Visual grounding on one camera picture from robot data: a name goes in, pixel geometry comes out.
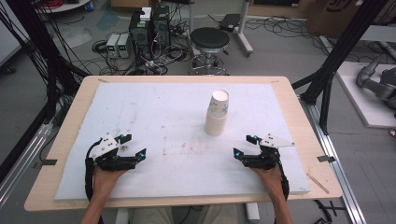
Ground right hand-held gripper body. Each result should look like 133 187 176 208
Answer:
241 133 296 172

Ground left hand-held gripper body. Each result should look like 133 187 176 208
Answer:
92 133 138 173

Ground plain white paper cup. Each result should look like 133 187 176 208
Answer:
204 111 229 137

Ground flower print paper cup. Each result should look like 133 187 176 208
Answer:
207 89 231 120

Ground person's left hand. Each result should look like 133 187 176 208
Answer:
92 165 129 196

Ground person's right hand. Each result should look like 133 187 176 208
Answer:
249 166 287 199

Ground white foam mat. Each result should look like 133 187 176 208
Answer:
54 81 312 201

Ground white table leg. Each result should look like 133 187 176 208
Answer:
245 202 262 224
114 207 130 224

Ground black tape strip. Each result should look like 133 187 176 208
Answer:
317 154 337 164
33 159 59 170

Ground thin wooden stick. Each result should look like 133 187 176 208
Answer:
305 172 331 195

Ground grey bench power supply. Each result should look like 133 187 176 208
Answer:
117 33 132 59
105 33 121 59

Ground black computer tower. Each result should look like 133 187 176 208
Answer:
151 5 172 49
128 10 154 61

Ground white platform board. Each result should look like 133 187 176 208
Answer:
335 60 396 130

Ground black round stool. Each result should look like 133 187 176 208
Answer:
188 26 232 77

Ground black flat device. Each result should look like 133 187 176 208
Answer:
219 13 243 33

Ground small white box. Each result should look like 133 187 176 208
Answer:
139 7 153 21

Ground cardboard box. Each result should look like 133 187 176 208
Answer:
305 0 396 39

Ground round white table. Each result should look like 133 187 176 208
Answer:
35 0 92 14

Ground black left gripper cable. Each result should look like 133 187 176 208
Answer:
84 139 105 202

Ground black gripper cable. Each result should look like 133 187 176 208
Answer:
84 139 105 202
277 154 290 201

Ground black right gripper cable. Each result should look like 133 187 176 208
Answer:
277 154 290 201

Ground aluminium rail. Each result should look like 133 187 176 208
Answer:
0 120 56 208
299 95 369 224

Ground tangle of black floor cables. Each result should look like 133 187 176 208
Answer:
90 38 194 77

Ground loose black floor cables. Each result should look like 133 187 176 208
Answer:
245 15 329 58

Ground black metal frame with cables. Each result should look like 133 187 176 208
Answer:
0 0 92 185

